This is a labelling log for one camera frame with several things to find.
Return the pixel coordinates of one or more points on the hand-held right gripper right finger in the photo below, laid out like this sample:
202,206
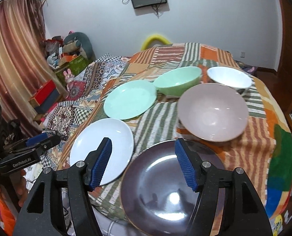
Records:
185,167

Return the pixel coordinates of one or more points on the wooden door frame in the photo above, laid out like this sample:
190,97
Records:
288,54

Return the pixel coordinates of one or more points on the dark purple plate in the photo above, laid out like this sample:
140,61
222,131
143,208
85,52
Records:
155,177

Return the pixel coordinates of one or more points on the pink slipper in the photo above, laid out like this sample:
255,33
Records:
248,69

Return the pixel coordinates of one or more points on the person's left forearm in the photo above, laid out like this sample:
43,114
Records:
4,213

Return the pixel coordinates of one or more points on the pile of bags and toys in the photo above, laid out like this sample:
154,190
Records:
53,51

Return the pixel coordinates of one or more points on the yellow foam tube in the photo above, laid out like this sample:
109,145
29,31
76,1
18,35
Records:
150,39

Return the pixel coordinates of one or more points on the white bowl with black pattern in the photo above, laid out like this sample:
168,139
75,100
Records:
229,77

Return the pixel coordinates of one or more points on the mint green bowl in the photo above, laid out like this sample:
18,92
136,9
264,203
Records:
178,81

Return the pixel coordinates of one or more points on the person's left hand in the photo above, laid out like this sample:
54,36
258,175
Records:
21,189

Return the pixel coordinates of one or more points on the pink rabbit toy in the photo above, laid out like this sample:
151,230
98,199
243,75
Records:
68,77

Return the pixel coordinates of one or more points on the white plate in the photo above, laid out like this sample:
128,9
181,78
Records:
120,137

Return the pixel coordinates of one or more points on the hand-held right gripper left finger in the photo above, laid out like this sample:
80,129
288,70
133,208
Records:
101,163

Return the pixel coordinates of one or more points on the wall socket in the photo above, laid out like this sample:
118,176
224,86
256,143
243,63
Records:
242,54

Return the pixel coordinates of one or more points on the dark grey box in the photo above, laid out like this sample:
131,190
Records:
47,104

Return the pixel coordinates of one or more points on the green cardboard box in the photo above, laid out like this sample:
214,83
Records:
77,65

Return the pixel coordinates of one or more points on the red box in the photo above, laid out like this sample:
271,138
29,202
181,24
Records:
43,91

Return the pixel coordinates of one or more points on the mint green plate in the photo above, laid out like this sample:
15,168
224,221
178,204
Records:
130,100

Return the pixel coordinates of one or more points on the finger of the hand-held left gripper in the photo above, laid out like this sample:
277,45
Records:
37,138
48,143

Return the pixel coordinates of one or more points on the brown striped curtain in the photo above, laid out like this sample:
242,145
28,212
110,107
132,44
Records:
13,54

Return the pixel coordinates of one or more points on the pink bowl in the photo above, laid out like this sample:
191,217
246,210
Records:
212,113

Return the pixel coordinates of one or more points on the geometric patterned blanket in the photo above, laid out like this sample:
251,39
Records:
69,113

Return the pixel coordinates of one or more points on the grey plush toy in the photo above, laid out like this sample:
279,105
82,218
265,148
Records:
84,41

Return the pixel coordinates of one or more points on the striped patchwork blanket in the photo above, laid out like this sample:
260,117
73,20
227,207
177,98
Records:
160,119

